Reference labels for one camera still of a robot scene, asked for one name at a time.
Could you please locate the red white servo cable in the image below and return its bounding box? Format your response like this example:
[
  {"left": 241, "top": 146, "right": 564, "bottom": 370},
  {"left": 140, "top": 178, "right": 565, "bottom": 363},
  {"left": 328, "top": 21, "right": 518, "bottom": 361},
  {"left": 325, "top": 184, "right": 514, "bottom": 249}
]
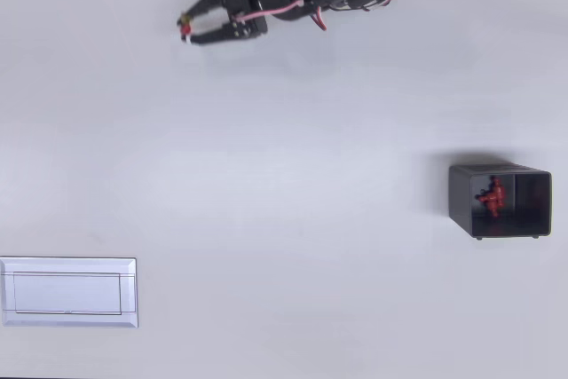
[{"left": 234, "top": 0, "right": 312, "bottom": 25}]

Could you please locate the black plastic box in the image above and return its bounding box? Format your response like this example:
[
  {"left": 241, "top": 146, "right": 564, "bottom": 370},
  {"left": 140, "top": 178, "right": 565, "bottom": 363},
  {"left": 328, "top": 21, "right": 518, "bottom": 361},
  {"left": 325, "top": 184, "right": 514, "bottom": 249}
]
[{"left": 447, "top": 163, "right": 553, "bottom": 241}]

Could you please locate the clear rectangular plastic tray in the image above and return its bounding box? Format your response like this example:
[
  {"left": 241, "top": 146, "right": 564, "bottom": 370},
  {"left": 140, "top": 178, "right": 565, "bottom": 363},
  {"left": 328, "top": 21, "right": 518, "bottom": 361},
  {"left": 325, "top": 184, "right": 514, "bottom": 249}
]
[{"left": 0, "top": 257, "right": 139, "bottom": 329}]

